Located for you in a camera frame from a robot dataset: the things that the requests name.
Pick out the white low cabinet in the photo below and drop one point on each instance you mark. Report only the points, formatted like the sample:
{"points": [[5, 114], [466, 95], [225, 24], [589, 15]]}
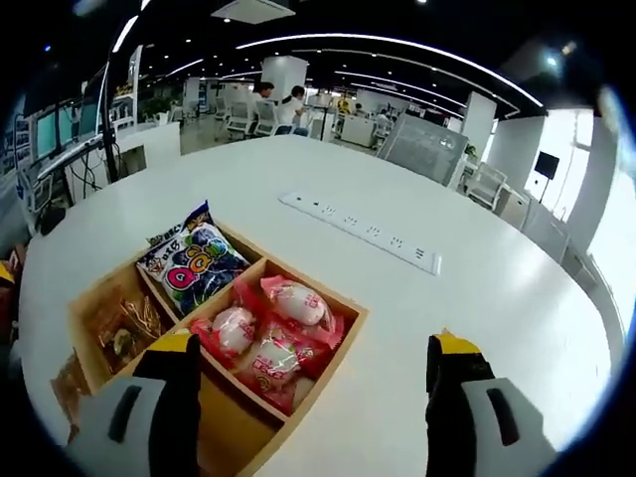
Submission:
{"points": [[359, 131]]}

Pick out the white office chair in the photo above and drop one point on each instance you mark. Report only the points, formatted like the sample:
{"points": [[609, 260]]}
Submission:
{"points": [[268, 119], [487, 186], [240, 119]]}

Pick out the teal monitor screen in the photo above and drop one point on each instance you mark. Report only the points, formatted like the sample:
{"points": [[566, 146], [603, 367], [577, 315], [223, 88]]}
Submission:
{"points": [[67, 124], [46, 133]]}

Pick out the white table socket strip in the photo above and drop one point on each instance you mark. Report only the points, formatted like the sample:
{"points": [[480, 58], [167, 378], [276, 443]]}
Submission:
{"points": [[363, 231]]}

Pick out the ceiling air conditioner vent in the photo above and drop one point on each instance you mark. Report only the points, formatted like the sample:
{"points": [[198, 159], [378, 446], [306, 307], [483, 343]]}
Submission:
{"points": [[253, 9]]}

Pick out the narrow window with blinds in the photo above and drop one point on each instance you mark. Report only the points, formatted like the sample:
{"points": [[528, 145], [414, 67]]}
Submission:
{"points": [[571, 149]]}

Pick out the green potted plant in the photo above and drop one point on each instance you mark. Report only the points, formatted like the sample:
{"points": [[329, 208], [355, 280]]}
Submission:
{"points": [[159, 107], [469, 150]]}

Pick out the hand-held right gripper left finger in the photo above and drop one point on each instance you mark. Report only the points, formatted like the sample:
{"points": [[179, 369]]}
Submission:
{"points": [[169, 397]]}

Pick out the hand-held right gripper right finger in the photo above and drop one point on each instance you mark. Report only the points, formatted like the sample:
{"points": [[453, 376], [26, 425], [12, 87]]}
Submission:
{"points": [[447, 397]]}

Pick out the black screen on tripod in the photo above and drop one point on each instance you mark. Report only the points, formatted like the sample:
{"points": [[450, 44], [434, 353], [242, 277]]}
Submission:
{"points": [[546, 165]]}

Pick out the wooden four-compartment container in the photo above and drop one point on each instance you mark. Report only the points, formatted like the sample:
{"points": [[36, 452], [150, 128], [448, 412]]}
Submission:
{"points": [[233, 427]]}

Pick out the long curved ceiling light strip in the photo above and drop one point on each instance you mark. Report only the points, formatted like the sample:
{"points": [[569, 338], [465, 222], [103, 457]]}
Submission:
{"points": [[348, 36]]}

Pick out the white table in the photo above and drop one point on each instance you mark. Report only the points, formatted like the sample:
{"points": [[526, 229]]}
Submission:
{"points": [[447, 298]]}

